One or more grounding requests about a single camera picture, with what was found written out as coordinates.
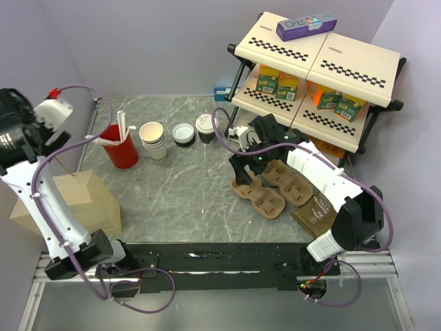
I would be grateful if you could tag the blue snack bag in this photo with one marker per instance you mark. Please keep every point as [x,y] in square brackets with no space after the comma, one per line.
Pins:
[255,122]

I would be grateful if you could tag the stack of paper cups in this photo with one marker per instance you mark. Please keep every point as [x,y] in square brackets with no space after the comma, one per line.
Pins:
[153,139]

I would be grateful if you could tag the orange box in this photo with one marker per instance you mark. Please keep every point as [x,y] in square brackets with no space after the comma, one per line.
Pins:
[316,89]

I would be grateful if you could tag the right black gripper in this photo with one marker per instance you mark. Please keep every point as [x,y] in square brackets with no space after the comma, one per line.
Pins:
[238,162]

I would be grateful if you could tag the pulp cup carrier tray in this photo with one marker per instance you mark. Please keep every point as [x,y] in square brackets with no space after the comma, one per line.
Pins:
[294,188]

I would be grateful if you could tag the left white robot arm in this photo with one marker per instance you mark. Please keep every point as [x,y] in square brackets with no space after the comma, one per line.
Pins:
[71,247]

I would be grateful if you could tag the green yellow carton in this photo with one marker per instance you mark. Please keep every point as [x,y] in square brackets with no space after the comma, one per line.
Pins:
[267,80]
[287,87]

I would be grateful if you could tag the beige checkered shelf rack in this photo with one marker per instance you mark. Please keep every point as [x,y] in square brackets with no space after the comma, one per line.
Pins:
[346,65]

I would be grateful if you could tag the aluminium rail frame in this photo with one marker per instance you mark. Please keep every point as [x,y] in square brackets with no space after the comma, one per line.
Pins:
[39,281]

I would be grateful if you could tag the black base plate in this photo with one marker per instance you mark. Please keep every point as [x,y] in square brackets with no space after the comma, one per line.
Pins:
[218,266]

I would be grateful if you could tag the blue small box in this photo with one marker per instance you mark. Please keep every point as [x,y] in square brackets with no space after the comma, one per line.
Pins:
[222,94]

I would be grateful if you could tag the purple box on shelf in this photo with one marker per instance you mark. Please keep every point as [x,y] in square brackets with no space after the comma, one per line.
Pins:
[306,26]

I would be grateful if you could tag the kraft paper bag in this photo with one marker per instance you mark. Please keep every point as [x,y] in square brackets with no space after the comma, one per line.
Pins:
[90,201]

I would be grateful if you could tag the brown coffee bean pouch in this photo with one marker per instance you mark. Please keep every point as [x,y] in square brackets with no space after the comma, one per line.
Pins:
[317,216]

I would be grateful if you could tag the orange snack bag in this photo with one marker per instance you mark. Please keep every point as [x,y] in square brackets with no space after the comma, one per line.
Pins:
[328,148]

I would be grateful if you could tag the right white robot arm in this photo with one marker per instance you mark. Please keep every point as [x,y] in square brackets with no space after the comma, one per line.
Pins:
[361,212]

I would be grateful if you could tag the white plastic cup lid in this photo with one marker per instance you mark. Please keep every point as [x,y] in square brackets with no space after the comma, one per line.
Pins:
[204,123]

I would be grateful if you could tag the black paper coffee cup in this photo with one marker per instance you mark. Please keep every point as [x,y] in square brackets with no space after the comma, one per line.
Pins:
[207,137]

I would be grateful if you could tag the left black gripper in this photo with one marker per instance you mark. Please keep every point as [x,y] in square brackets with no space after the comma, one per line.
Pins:
[45,132]

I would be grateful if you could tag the red cup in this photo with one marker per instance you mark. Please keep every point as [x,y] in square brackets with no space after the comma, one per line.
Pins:
[124,155]

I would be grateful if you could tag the stack of cup lids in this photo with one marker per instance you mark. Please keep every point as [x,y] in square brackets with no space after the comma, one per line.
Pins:
[183,135]

